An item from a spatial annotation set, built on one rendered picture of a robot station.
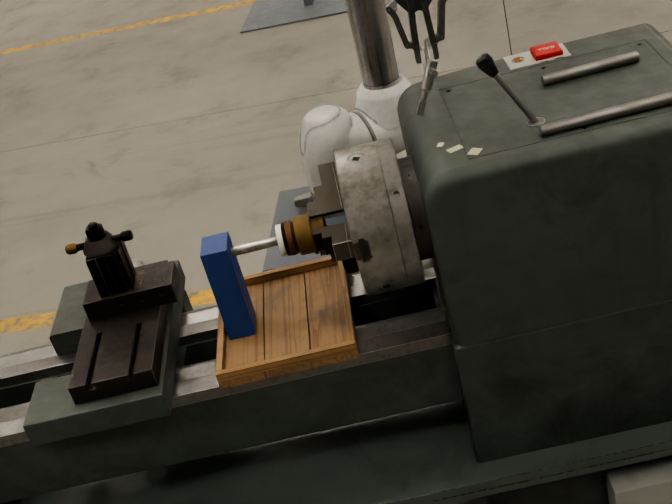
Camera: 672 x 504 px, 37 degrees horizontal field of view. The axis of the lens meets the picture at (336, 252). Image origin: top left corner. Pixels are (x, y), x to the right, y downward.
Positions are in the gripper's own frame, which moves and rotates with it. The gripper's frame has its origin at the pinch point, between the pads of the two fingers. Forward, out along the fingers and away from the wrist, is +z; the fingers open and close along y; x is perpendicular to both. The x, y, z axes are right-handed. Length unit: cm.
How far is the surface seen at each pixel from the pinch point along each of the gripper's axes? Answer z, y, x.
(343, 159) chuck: 11.0, 21.5, 13.3
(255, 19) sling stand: 134, 73, -482
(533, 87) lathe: 9.1, -19.8, 5.2
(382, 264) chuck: 28.6, 18.6, 27.6
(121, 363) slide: 38, 76, 27
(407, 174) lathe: 16.5, 9.6, 15.7
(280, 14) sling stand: 134, 55, -479
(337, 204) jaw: 22.1, 25.1, 10.8
